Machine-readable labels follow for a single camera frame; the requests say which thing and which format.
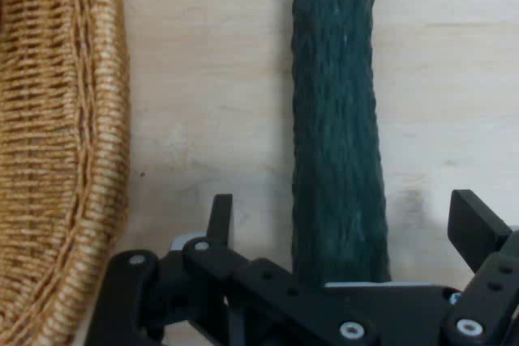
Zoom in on woven wicker basket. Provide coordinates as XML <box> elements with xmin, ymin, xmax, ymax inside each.
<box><xmin>0</xmin><ymin>0</ymin><xmax>131</xmax><ymax>346</ymax></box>

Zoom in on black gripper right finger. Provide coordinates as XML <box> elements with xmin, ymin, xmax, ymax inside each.
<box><xmin>445</xmin><ymin>190</ymin><xmax>519</xmax><ymax>346</ymax></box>

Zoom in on bamboo cutting board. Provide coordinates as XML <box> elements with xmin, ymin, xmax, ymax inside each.
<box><xmin>72</xmin><ymin>0</ymin><xmax>519</xmax><ymax>346</ymax></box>

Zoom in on dark green cucumber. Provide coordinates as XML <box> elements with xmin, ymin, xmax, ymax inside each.
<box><xmin>290</xmin><ymin>0</ymin><xmax>392</xmax><ymax>285</ymax></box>

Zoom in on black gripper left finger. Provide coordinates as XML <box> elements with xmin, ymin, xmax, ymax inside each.
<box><xmin>83</xmin><ymin>194</ymin><xmax>378</xmax><ymax>346</ymax></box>

